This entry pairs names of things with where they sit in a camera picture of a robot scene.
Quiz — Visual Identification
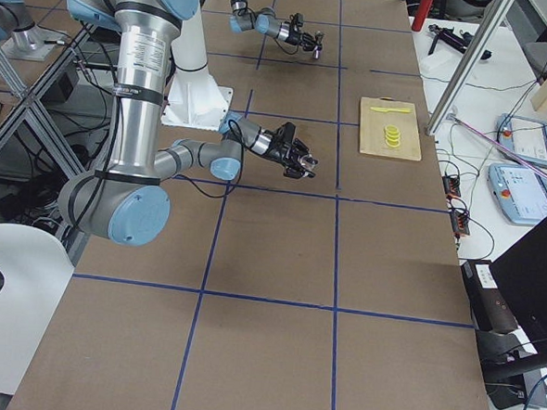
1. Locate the teach pendant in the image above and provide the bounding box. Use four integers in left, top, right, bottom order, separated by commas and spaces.
487, 163, 547, 225
496, 113, 547, 169

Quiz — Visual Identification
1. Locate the grabber stick tool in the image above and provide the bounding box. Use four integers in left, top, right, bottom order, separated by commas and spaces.
441, 113, 547, 193

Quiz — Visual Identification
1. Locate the yellow plastic knife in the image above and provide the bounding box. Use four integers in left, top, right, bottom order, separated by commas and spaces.
369, 106, 412, 114

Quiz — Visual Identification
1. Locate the steel double jigger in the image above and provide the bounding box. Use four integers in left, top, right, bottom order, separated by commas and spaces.
312, 43, 324, 60

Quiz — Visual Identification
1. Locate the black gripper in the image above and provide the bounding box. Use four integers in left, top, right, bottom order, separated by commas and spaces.
261, 138, 319, 179
278, 22, 324, 55

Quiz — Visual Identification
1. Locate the black tripod handle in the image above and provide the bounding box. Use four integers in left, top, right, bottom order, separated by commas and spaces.
427, 24, 474, 56

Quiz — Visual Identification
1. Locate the bamboo cutting board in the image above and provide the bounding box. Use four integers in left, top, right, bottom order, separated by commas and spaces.
359, 97, 422, 161

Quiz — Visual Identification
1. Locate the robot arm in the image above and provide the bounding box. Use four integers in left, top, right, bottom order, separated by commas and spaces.
230, 0, 324, 60
58, 0, 316, 246

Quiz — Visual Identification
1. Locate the near teach pendant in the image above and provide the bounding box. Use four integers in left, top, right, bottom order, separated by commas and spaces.
487, 163, 547, 225

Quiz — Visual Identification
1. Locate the lemon slice one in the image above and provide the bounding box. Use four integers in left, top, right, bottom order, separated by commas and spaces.
384, 124, 400, 134

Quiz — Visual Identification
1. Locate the lemon slice two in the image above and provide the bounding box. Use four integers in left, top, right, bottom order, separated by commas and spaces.
385, 130, 401, 139

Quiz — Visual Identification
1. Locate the black box device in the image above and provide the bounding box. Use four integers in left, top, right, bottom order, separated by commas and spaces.
461, 260, 518, 335

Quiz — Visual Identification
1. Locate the lemon slice four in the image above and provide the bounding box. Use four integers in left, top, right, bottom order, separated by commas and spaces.
385, 139, 401, 148

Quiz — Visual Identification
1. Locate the far teach pendant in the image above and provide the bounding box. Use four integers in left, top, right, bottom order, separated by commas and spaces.
496, 113, 547, 169

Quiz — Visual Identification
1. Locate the small clear glass cup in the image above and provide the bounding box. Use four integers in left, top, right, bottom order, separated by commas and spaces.
299, 154, 319, 172

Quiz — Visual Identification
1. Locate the black monitor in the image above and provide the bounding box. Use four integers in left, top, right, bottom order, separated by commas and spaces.
490, 217, 547, 352

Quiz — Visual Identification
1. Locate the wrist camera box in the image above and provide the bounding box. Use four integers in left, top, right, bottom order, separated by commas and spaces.
289, 13, 304, 30
272, 122, 296, 146

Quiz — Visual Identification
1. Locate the aluminium frame post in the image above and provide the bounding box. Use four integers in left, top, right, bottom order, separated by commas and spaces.
426, 0, 515, 135

